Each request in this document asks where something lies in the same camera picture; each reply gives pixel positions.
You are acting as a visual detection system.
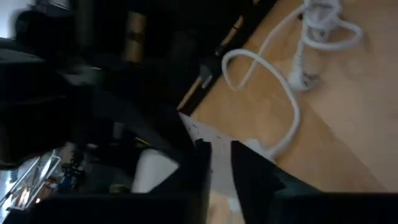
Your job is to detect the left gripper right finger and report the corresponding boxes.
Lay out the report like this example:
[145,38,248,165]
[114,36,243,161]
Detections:
[231,140,285,195]

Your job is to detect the thick white power cord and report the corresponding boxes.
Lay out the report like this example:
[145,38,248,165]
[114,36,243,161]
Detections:
[221,0,364,161]

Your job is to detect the black aluminium table frame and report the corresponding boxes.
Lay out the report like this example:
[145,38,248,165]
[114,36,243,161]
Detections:
[177,0,280,116]

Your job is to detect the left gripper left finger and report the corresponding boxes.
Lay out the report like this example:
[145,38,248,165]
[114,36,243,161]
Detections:
[149,139,213,194]

